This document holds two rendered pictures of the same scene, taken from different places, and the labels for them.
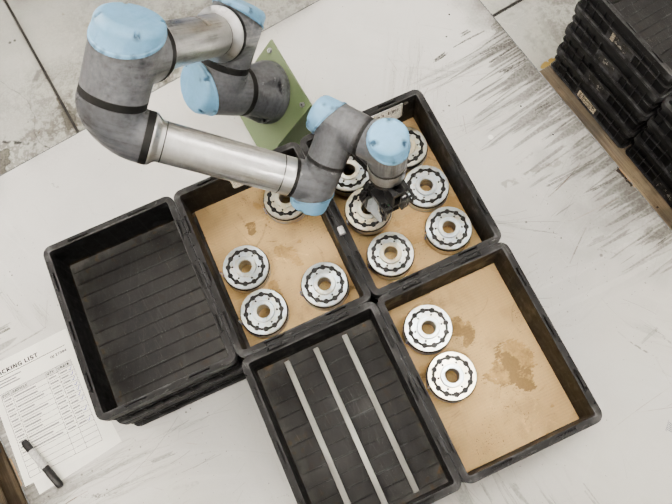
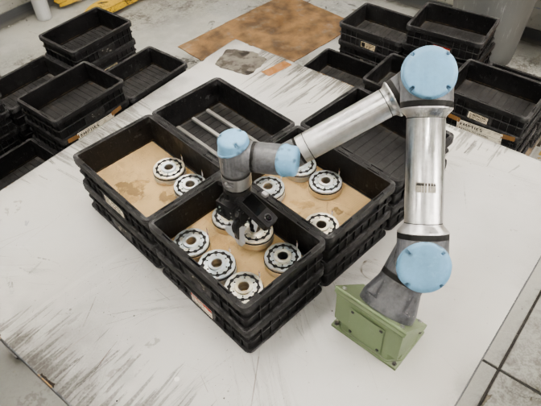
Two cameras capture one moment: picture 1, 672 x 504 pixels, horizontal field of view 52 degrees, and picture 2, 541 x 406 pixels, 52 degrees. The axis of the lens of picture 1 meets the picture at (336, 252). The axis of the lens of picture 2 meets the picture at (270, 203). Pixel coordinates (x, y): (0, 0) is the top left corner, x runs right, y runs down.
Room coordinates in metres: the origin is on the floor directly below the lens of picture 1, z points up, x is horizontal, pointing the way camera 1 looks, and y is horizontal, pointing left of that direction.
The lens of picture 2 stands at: (1.47, -0.51, 2.05)
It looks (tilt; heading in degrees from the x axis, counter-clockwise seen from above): 46 degrees down; 153
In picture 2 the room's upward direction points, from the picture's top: 2 degrees counter-clockwise
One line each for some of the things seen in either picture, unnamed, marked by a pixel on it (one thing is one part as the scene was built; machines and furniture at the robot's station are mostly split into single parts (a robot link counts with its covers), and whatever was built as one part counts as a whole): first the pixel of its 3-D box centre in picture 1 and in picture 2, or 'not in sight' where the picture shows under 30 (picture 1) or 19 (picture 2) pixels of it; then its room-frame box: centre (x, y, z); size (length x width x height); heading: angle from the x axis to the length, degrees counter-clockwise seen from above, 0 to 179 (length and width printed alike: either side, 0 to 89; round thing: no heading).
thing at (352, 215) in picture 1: (368, 208); (255, 229); (0.55, -0.09, 0.88); 0.10 x 0.10 x 0.01
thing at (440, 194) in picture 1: (426, 186); (216, 264); (0.58, -0.22, 0.86); 0.10 x 0.10 x 0.01
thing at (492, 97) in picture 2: not in sight; (484, 126); (0.13, 1.34, 0.37); 0.40 x 0.30 x 0.45; 22
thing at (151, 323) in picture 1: (145, 309); (373, 144); (0.41, 0.43, 0.87); 0.40 x 0.30 x 0.11; 15
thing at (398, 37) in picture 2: not in sight; (379, 48); (-0.76, 1.41, 0.31); 0.40 x 0.30 x 0.34; 22
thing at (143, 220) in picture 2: (485, 357); (148, 165); (0.18, -0.26, 0.92); 0.40 x 0.30 x 0.02; 15
